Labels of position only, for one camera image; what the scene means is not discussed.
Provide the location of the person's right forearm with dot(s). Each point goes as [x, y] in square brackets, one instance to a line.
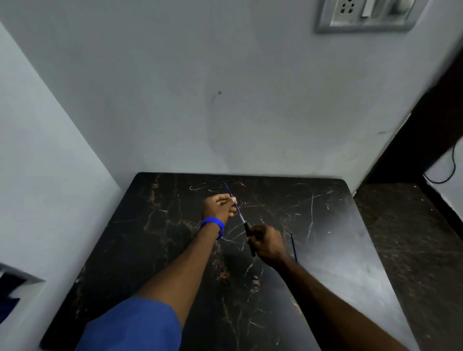
[336, 311]

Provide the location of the blue wristband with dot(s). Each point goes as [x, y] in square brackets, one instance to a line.
[214, 224]

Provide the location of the grey wall socket panel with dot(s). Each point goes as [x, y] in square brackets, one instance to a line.
[369, 14]

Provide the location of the person's right hand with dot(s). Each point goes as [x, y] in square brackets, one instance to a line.
[268, 246]

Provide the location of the person's left fingers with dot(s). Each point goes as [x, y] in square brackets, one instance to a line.
[228, 200]

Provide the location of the person's left hand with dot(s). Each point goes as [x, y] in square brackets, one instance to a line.
[216, 208]

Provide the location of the person's left forearm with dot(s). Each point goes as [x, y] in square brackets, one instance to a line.
[188, 267]

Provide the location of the thin blue stick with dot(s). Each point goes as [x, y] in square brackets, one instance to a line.
[234, 204]
[294, 247]

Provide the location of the blue shirt sleeve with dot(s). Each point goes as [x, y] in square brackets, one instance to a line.
[134, 327]

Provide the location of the person's right fingers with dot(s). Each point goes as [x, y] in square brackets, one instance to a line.
[255, 239]

